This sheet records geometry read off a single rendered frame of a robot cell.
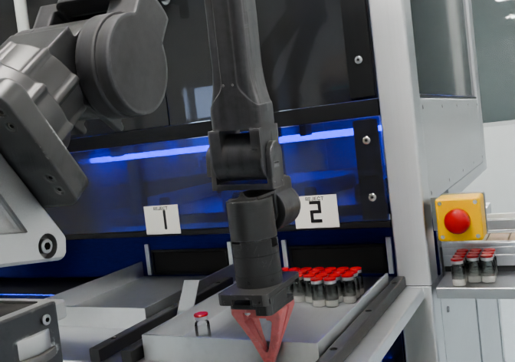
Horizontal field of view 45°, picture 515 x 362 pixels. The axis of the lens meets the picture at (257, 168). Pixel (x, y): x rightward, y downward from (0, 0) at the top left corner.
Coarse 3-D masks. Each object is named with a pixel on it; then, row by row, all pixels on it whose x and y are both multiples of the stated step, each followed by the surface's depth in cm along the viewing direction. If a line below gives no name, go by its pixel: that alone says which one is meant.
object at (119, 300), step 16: (128, 272) 137; (224, 272) 124; (80, 288) 124; (96, 288) 128; (112, 288) 132; (128, 288) 131; (144, 288) 129; (160, 288) 128; (176, 288) 126; (80, 304) 122; (96, 304) 120; (112, 304) 119; (128, 304) 117; (144, 304) 116; (160, 304) 104; (64, 320) 108; (80, 320) 107; (96, 320) 105; (112, 320) 104; (128, 320) 102
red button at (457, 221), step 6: (456, 210) 100; (462, 210) 100; (450, 216) 100; (456, 216) 100; (462, 216) 99; (468, 216) 100; (444, 222) 101; (450, 222) 100; (456, 222) 100; (462, 222) 99; (468, 222) 99; (450, 228) 100; (456, 228) 100; (462, 228) 99
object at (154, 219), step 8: (144, 208) 130; (152, 208) 130; (160, 208) 129; (168, 208) 128; (176, 208) 127; (152, 216) 130; (160, 216) 129; (168, 216) 128; (176, 216) 127; (152, 224) 130; (160, 224) 129; (168, 224) 128; (176, 224) 127; (152, 232) 130; (160, 232) 129; (168, 232) 128; (176, 232) 127
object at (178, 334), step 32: (192, 320) 97; (224, 320) 100; (320, 320) 94; (352, 320) 87; (160, 352) 85; (192, 352) 83; (224, 352) 81; (256, 352) 78; (288, 352) 76; (320, 352) 75
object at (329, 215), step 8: (304, 200) 114; (312, 200) 114; (320, 200) 113; (328, 200) 112; (336, 200) 112; (304, 208) 115; (312, 208) 114; (328, 208) 113; (336, 208) 112; (304, 216) 115; (320, 216) 113; (328, 216) 113; (336, 216) 112; (296, 224) 116; (304, 224) 115; (312, 224) 114; (320, 224) 114; (328, 224) 113; (336, 224) 112
